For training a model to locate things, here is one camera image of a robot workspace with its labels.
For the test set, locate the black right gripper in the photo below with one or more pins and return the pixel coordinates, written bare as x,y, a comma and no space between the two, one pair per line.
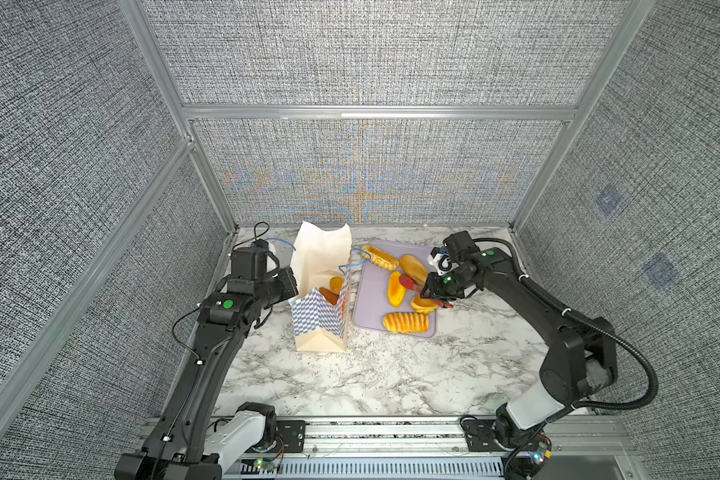
434,291

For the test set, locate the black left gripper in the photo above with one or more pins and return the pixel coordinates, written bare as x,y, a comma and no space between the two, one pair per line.
288,280

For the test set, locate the round yellow tart bread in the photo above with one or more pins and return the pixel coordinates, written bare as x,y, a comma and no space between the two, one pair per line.
423,306

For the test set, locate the blue checkered paper bag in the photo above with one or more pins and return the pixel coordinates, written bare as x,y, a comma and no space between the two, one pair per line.
322,261

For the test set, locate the sesame sugar bun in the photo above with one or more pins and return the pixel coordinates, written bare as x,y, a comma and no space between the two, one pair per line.
336,284

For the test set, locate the yellow oval bun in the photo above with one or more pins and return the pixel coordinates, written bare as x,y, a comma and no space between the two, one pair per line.
396,292

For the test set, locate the yellow glazed danish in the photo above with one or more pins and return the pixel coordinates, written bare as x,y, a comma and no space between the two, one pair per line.
381,258

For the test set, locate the long baguette loaf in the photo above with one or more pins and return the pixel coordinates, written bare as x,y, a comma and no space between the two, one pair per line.
414,269

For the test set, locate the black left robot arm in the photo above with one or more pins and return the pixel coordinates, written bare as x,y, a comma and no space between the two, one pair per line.
175,449

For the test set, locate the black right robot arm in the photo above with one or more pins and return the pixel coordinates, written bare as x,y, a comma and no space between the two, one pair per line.
580,360

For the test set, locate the ridged spiral bread roll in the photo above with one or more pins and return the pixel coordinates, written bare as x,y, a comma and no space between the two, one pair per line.
406,323

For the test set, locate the lilac plastic tray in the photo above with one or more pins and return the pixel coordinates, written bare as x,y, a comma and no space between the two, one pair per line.
371,304

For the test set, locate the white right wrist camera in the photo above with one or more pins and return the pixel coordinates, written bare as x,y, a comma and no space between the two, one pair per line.
440,260

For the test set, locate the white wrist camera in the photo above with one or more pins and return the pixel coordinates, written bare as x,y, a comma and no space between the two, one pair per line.
440,260
264,257

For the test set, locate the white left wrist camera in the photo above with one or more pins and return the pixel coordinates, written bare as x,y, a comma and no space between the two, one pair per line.
264,257

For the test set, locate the aluminium enclosure frame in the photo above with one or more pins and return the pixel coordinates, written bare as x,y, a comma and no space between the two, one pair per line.
138,137

